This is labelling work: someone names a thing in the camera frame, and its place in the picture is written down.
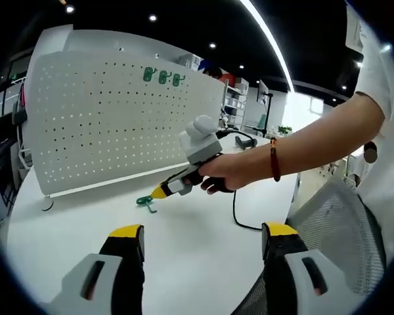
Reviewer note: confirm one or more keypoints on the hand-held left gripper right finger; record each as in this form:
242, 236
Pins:
279, 279

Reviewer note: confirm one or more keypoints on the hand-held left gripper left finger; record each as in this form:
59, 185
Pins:
124, 279

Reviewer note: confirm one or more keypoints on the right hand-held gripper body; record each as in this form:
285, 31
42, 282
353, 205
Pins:
202, 144

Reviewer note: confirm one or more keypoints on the green hook assembly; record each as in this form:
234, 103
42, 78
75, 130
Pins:
147, 73
144, 201
176, 80
162, 77

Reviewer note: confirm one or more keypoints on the white perforated mounting plate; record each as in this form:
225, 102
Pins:
118, 131

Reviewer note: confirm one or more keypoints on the person's right hand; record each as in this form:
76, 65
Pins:
243, 167

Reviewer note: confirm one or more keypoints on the white shelf with bins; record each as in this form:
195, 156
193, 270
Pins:
236, 101

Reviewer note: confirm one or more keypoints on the grey mesh office chair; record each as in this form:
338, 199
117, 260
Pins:
335, 223

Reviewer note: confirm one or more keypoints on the stack of translucent storage boxes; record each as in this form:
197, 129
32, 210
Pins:
190, 62

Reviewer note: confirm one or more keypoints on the green potted plant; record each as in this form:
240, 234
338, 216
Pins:
284, 129

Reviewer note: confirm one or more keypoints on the white ceiling light strip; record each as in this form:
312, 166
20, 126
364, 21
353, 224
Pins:
290, 83

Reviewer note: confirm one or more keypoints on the round ceiling spotlights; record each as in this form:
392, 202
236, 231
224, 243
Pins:
152, 17

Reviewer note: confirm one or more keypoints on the black equipment cabinet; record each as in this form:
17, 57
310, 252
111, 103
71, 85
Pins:
0, 170

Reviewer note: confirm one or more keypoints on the white ceiling air vent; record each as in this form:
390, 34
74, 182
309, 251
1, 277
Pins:
353, 33

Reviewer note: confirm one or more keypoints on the green exit sign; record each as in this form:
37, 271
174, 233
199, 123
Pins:
16, 77

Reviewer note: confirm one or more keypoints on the person's white shirt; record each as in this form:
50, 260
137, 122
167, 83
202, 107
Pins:
381, 65

